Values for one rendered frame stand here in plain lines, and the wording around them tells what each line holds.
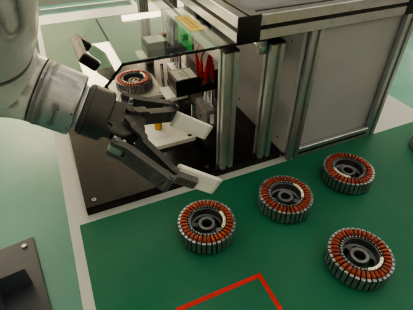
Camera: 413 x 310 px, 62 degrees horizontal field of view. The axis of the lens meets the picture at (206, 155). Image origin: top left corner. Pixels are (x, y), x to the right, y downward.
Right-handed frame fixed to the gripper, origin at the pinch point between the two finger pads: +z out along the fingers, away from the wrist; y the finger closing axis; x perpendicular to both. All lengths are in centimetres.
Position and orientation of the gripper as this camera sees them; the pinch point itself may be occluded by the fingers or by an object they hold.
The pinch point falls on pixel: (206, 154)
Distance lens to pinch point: 55.9
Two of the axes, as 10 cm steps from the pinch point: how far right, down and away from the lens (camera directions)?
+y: 0.8, 6.4, -7.7
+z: 8.7, 3.3, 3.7
